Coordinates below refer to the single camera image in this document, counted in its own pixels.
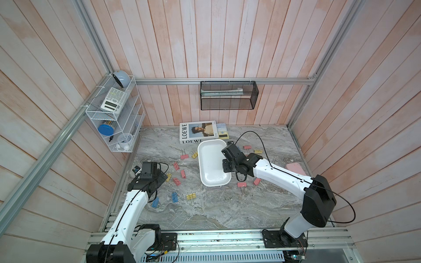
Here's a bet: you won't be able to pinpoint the blue binder clip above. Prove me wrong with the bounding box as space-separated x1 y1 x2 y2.
151 197 159 209
172 192 179 203

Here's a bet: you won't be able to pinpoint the blue lid container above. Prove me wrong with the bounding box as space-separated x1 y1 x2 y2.
98 121 116 137

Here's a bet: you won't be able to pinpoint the yellow blue calculator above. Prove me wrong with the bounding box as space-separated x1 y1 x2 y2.
217 123 229 140

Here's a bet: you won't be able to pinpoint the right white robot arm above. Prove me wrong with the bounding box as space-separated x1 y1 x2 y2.
221 143 337 240

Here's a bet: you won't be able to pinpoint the papers in mesh basket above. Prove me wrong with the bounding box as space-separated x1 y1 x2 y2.
201 88 244 97

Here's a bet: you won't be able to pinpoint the white wire shelf rack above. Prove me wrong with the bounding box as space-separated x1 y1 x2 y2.
86 75 146 153

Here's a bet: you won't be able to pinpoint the white storage box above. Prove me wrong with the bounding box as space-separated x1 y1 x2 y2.
197 139 231 187

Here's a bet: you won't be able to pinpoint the black mesh wall basket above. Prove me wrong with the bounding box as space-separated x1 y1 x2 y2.
200 81 259 111

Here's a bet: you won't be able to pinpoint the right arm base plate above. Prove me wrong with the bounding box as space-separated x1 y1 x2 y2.
262 229 308 249

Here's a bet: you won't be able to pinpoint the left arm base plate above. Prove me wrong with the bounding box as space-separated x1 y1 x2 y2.
147 232 178 252

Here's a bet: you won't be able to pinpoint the white LOEWE book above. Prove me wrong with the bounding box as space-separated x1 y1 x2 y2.
179 121 219 144

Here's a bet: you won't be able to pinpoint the white calculator on shelf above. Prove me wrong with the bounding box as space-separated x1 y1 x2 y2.
100 88 128 115

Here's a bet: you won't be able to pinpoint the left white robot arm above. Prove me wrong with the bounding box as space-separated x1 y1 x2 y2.
86 162 168 263

